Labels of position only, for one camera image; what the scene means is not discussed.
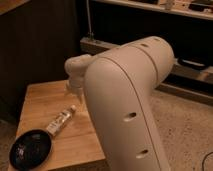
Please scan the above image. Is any small labelled bottle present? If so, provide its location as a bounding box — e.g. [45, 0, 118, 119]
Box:
[46, 105, 76, 137]

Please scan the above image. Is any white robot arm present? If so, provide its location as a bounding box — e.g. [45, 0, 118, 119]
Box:
[65, 36, 175, 171]

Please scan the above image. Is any wooden shelf beam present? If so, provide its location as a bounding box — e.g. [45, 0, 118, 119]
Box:
[80, 37, 213, 85]

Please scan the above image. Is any metal stand pole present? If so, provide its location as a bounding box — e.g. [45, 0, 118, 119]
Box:
[86, 0, 94, 41]

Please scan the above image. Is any wooden table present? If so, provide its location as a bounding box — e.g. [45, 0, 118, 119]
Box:
[16, 80, 109, 171]

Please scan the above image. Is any upper wooden shelf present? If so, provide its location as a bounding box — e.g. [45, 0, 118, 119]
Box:
[95, 0, 213, 21]

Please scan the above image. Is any black handle object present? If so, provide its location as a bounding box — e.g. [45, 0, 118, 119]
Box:
[177, 58, 209, 70]

